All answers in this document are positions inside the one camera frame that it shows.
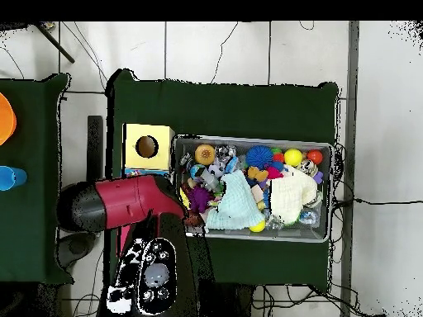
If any orange smooth ball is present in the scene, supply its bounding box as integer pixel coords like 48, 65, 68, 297
306, 149, 324, 166

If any purple spiky ball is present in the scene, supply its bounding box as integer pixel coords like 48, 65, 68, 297
188, 185, 213, 214

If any toy burger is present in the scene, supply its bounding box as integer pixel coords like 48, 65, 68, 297
193, 144, 216, 166

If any black rod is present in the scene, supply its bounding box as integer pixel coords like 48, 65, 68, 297
34, 21, 76, 64

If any wooden box with three holes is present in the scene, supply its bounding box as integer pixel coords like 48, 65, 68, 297
116, 123, 175, 257

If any light blue muslin cloth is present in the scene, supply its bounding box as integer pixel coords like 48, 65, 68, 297
204, 168, 267, 231

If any orange plastic object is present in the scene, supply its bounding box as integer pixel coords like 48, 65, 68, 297
0, 92, 17, 146

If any dark green table cloth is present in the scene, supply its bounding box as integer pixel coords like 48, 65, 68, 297
0, 73, 74, 286
103, 68, 340, 293

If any blue plastic cup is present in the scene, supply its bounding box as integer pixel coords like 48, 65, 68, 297
0, 165, 28, 192

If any shallow metal mesh bin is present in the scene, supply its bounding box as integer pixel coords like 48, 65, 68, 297
172, 133, 335, 244

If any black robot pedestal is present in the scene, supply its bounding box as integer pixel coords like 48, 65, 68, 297
211, 282, 255, 317

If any black flat panel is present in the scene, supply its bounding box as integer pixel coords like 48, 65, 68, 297
86, 115, 104, 182

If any yellow smooth ball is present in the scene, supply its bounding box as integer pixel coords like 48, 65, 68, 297
283, 148, 304, 168

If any black floor cable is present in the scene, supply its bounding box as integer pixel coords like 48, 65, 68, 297
353, 197, 423, 206

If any yellow cheese toy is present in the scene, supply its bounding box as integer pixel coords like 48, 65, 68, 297
179, 187, 191, 210

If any large blue spiky ball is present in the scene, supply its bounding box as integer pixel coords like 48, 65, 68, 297
245, 144, 274, 170

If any cream muslin cloth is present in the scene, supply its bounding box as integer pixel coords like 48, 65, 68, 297
265, 164, 319, 225

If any grey round base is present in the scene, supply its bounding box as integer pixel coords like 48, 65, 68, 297
57, 232, 97, 269

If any blue globe ball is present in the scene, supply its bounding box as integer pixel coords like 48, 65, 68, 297
189, 163, 207, 179

